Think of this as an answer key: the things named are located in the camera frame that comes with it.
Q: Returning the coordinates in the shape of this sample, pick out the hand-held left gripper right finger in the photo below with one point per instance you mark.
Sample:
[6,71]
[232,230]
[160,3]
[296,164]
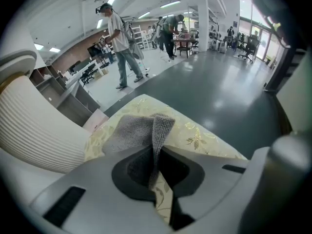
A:
[219,179]

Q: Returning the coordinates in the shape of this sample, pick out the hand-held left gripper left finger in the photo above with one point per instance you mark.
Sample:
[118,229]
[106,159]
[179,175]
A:
[102,203]

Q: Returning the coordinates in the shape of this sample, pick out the grey wiping cloth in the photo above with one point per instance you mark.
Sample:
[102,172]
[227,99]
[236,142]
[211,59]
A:
[136,133]

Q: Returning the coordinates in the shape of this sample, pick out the white oval table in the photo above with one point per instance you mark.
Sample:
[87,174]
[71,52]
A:
[14,64]

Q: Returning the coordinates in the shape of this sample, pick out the black office chair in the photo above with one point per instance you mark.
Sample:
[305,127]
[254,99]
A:
[88,74]
[251,47]

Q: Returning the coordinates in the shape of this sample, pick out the white power strip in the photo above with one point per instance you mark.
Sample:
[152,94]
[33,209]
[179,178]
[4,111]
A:
[147,69]

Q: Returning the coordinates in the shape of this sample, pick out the white office desk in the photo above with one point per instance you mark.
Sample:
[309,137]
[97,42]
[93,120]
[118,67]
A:
[83,68]

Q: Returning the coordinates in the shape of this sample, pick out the grey open shelf cabinet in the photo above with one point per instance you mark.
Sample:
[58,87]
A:
[44,79]

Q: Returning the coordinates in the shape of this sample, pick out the dark wooden coffee table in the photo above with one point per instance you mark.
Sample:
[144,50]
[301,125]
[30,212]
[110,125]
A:
[185,44]

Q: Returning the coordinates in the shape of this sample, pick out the dark wooden framed furniture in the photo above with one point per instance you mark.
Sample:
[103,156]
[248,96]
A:
[280,45]

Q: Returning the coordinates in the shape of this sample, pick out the black monitor screen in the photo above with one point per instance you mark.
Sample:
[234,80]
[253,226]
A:
[93,51]

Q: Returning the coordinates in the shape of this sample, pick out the white square column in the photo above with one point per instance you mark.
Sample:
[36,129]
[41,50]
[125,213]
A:
[203,21]

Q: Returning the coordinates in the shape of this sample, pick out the white shelf rack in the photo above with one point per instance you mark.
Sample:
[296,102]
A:
[140,36]

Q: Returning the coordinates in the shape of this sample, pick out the white ribbed table pedestal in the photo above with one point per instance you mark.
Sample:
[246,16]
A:
[36,125]

